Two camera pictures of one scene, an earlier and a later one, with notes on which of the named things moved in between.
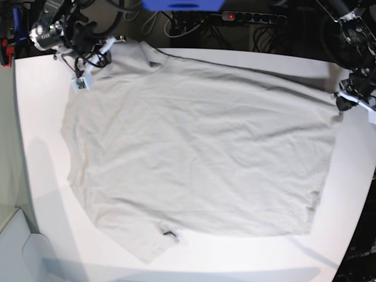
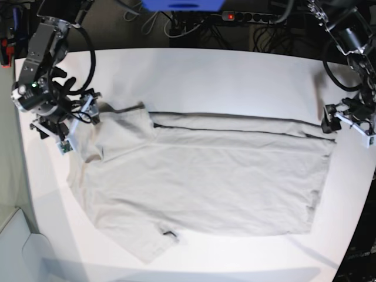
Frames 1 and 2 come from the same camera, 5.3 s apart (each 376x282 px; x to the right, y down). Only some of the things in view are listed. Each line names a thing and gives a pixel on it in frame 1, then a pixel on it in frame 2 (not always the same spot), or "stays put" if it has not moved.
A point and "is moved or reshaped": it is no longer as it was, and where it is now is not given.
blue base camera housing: (183, 6) stays put
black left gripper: (85, 43) to (83, 108)
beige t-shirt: (161, 148) is moved or reshaped
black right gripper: (359, 86) to (358, 111)
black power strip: (242, 16) stays put
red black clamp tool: (7, 50) stays put
